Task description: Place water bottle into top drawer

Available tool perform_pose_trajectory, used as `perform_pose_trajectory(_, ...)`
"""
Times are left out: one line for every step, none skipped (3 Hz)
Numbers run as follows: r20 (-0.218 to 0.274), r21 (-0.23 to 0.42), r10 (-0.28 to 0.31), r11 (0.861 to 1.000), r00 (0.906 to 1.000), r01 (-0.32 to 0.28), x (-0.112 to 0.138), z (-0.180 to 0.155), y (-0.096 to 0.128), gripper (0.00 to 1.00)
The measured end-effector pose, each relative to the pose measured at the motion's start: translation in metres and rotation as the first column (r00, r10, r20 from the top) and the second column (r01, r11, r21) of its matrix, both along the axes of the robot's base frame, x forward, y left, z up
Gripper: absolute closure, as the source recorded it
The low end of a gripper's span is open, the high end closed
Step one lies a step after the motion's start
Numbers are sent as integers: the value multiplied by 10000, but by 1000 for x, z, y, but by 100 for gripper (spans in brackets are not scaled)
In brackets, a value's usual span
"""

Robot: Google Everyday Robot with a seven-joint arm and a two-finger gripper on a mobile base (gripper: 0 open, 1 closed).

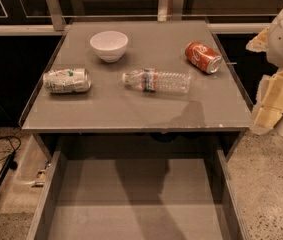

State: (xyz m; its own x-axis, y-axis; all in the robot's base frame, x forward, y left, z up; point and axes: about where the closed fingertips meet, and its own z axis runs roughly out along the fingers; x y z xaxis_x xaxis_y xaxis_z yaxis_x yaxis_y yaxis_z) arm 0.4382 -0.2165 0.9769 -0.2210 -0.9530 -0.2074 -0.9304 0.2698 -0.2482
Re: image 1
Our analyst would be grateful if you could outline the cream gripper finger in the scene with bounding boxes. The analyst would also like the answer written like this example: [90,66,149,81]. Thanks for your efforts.
[250,68,283,134]
[246,27,269,53]

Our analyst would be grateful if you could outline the clear plastic water bottle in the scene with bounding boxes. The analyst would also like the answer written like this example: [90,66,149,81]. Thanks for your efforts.
[122,68,191,95]

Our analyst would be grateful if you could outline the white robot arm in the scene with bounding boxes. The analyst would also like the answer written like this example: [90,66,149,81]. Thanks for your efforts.
[246,9,283,137]

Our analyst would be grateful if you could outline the open grey top drawer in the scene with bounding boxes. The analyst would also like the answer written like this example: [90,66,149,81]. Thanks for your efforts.
[27,135,251,240]

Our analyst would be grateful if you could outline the red cola can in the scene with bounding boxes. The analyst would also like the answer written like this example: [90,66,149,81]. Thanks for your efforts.
[185,42,222,74]

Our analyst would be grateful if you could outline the grey cabinet table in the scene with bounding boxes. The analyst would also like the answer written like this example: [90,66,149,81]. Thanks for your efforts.
[21,21,250,134]

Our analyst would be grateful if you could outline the white ceramic bowl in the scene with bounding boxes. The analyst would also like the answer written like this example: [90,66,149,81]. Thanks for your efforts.
[90,31,129,63]

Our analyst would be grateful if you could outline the white green soda can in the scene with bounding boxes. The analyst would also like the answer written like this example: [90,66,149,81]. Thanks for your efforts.
[43,68,92,94]

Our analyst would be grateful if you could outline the metal rail frame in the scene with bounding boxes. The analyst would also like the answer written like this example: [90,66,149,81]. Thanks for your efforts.
[0,0,283,25]

